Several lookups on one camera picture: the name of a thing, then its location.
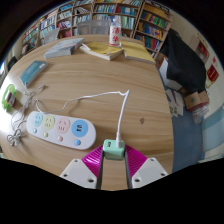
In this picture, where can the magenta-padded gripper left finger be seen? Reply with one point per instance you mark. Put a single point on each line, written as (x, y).
(78, 173)

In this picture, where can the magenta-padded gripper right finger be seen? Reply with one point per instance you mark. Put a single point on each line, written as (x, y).
(148, 171)

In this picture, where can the green charger block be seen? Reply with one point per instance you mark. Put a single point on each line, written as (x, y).
(112, 150)

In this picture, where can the white power strip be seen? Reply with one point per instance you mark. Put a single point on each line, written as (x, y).
(61, 128)

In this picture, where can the cardboard box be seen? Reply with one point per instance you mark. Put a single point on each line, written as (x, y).
(196, 100)

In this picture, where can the green plastic bag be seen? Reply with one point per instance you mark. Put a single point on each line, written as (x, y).
(6, 95)

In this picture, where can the teal book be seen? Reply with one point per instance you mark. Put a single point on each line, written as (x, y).
(33, 73)

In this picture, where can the black coat on chair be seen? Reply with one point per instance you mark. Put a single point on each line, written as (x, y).
(183, 63)

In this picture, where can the closed yellow book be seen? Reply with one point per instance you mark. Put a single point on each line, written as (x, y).
(138, 51)

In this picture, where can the open yellow book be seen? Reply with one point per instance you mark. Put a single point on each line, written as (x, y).
(101, 50)

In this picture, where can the dark chair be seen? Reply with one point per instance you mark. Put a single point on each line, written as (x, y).
(12, 62)

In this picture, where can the small grey chair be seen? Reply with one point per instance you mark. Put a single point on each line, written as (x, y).
(50, 36)

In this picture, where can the clear drink bottle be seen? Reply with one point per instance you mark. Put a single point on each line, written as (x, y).
(115, 35)

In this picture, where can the large grey mesh chair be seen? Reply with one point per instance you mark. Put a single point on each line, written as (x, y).
(93, 27)

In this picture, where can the wooden bookshelf unit with books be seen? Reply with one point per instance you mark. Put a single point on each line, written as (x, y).
(146, 23)

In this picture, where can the red wall poster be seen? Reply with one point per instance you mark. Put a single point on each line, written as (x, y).
(212, 73)

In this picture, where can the small wall shelf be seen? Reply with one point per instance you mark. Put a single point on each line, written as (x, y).
(203, 50)

